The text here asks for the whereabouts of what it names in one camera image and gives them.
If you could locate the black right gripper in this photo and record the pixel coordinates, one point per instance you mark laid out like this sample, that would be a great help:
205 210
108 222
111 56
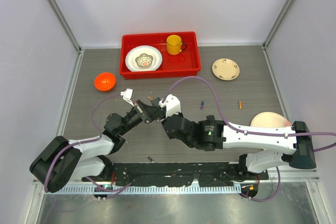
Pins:
179 115

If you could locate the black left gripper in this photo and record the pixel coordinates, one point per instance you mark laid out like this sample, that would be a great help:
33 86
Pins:
150 113

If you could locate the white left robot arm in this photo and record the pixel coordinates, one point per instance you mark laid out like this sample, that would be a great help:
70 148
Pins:
63 160

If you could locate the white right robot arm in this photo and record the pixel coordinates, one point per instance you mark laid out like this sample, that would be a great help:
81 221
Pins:
277 146

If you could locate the small patterned bowl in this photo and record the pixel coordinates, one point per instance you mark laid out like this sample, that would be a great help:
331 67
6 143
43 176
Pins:
144 60

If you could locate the orange plastic bowl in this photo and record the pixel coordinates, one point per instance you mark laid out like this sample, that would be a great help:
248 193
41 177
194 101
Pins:
105 82

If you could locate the white paper plate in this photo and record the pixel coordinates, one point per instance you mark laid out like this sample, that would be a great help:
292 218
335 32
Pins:
133 53

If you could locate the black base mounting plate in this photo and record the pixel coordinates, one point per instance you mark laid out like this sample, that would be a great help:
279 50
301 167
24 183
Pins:
208 174

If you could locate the red plastic tray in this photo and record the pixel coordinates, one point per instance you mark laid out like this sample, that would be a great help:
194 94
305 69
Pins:
186 63

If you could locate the yellow mug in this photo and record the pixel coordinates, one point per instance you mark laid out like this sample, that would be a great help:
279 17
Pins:
175 45

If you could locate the beige floral plate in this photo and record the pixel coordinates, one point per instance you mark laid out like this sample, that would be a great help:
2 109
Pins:
225 69

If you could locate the pink plate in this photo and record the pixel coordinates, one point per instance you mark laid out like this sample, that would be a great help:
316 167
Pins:
270 120

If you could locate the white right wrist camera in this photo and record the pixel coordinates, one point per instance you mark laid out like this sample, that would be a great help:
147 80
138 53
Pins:
171 104

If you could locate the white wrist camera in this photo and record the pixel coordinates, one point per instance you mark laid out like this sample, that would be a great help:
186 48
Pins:
171 104
127 96

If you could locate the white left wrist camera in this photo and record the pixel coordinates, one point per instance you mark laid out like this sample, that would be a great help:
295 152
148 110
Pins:
127 96

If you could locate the white slotted cable duct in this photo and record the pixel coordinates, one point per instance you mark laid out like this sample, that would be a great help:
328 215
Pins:
194 188

